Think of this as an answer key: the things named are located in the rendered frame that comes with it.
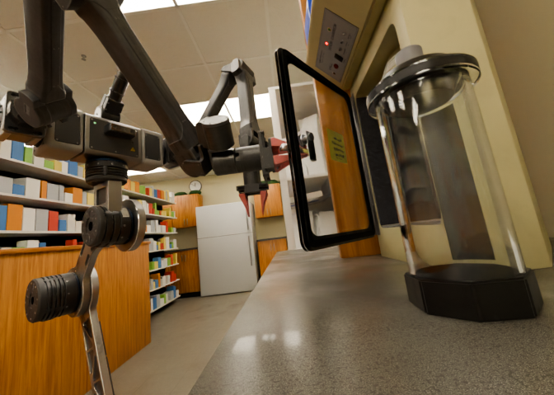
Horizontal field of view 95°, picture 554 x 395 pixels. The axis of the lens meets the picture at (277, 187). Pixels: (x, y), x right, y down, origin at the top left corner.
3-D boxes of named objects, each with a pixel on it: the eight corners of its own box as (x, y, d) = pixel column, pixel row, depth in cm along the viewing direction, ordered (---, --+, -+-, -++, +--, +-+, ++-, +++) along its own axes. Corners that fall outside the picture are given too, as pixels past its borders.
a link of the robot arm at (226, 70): (238, 72, 117) (223, 57, 109) (258, 73, 108) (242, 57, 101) (194, 159, 114) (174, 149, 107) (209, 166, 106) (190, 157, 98)
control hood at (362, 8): (349, 90, 74) (343, 59, 76) (395, -19, 42) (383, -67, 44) (310, 96, 74) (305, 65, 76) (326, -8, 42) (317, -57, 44)
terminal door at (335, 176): (376, 237, 65) (349, 94, 72) (304, 252, 42) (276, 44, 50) (373, 237, 65) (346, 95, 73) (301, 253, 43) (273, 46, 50)
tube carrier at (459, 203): (488, 275, 29) (443, 102, 33) (591, 299, 18) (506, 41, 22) (390, 284, 30) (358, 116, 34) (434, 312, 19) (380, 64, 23)
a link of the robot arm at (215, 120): (205, 157, 65) (184, 174, 58) (192, 112, 58) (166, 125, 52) (247, 159, 61) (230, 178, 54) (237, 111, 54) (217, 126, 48)
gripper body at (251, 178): (268, 187, 80) (265, 165, 82) (236, 191, 80) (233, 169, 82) (269, 190, 87) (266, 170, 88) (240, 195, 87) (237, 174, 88)
